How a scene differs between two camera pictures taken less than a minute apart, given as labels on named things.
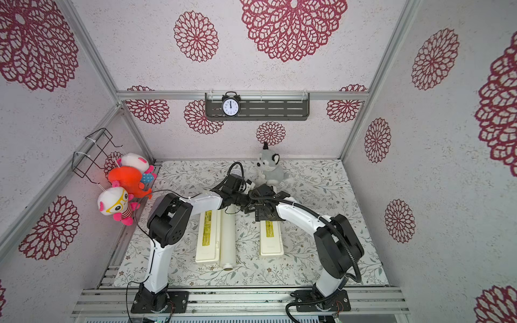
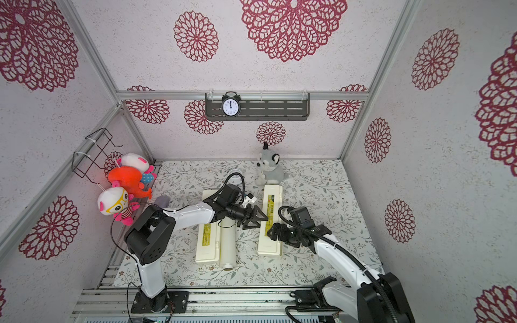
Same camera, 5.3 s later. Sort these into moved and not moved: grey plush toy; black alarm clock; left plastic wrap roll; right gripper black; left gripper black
Moved: right gripper black; left gripper black
Not moved: black alarm clock; left plastic wrap roll; grey plush toy
